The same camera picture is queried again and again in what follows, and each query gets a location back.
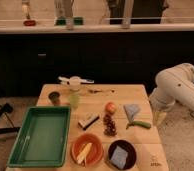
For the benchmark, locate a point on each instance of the translucent green cup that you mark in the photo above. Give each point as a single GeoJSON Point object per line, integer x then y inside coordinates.
{"type": "Point", "coordinates": [74, 99]}

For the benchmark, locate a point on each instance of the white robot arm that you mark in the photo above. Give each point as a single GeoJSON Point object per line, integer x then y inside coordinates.
{"type": "Point", "coordinates": [172, 84]}

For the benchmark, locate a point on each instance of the small dark utensil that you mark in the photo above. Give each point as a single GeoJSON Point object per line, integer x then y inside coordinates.
{"type": "Point", "coordinates": [94, 91]}

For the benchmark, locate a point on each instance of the white clear cup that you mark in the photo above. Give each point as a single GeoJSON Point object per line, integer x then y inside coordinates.
{"type": "Point", "coordinates": [74, 83]}

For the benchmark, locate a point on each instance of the white flat utensil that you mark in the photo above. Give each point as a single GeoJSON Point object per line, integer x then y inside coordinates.
{"type": "Point", "coordinates": [64, 79]}

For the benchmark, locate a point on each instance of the red apple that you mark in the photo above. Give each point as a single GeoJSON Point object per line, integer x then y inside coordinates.
{"type": "Point", "coordinates": [110, 108]}

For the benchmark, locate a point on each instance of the black white eraser block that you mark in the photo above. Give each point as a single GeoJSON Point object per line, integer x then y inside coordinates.
{"type": "Point", "coordinates": [86, 122]}

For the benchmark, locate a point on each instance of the blue folded cloth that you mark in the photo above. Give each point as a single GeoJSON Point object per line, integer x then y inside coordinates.
{"type": "Point", "coordinates": [131, 111]}

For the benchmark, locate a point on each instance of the dark grape bunch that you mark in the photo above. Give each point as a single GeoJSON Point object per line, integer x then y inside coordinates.
{"type": "Point", "coordinates": [110, 127]}

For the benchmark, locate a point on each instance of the dark brown cup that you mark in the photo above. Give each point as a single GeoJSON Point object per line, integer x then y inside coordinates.
{"type": "Point", "coordinates": [54, 98]}

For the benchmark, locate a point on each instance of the green bean pod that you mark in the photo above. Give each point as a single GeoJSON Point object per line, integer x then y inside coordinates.
{"type": "Point", "coordinates": [140, 124]}

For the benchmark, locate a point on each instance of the orange bowl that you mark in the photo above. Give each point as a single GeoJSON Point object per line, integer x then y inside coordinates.
{"type": "Point", "coordinates": [96, 152]}

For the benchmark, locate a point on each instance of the green box on counter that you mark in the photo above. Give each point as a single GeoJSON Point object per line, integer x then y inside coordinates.
{"type": "Point", "coordinates": [63, 21]}

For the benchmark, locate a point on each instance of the yellow banana peel piece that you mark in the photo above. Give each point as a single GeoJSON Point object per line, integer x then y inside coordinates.
{"type": "Point", "coordinates": [83, 154]}

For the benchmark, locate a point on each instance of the blue sponge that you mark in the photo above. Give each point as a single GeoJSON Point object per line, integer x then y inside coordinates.
{"type": "Point", "coordinates": [119, 157]}

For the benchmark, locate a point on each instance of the green plastic tray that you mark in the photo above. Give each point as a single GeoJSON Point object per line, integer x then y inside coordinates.
{"type": "Point", "coordinates": [42, 138]}

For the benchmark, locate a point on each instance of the black stand legs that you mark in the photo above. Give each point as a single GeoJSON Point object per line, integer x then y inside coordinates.
{"type": "Point", "coordinates": [6, 108]}

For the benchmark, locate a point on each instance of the red bowl on counter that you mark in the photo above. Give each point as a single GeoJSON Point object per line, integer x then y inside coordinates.
{"type": "Point", "coordinates": [29, 23]}

